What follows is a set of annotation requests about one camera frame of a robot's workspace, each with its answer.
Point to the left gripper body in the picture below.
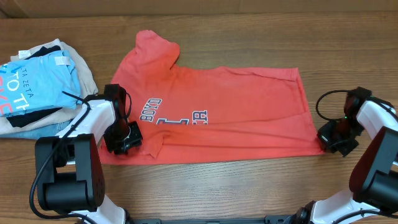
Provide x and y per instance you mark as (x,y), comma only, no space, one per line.
(121,137)

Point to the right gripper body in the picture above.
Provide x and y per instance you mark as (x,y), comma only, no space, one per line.
(340,135)

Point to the red printed t-shirt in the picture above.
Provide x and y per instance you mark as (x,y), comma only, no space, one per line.
(221,114)

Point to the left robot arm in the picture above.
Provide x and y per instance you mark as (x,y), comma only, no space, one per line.
(69,180)

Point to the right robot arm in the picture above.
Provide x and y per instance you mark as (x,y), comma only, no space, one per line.
(373,184)

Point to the beige folded garment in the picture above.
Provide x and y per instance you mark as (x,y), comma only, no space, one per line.
(87,85)

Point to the folded blue jeans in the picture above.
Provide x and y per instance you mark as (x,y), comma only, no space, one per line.
(44,131)

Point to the light blue folded t-shirt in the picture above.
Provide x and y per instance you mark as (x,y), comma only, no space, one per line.
(39,83)

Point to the black folded garment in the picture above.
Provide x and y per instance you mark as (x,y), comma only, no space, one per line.
(25,119)

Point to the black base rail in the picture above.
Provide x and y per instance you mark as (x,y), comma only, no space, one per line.
(269,219)

